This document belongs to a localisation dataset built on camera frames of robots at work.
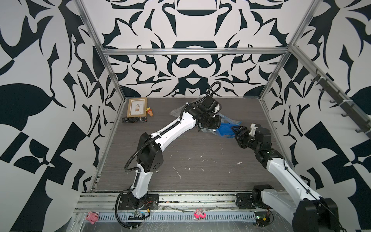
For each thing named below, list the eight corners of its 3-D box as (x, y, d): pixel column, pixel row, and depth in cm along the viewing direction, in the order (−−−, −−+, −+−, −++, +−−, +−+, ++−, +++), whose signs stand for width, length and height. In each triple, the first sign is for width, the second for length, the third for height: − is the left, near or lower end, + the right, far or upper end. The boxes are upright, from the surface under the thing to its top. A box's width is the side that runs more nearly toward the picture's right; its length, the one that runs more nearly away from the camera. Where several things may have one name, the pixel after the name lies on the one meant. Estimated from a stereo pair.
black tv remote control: (122, 123, 107) (121, 121, 105) (123, 119, 109) (122, 117, 107) (147, 121, 108) (146, 119, 106) (147, 118, 110) (146, 116, 108)
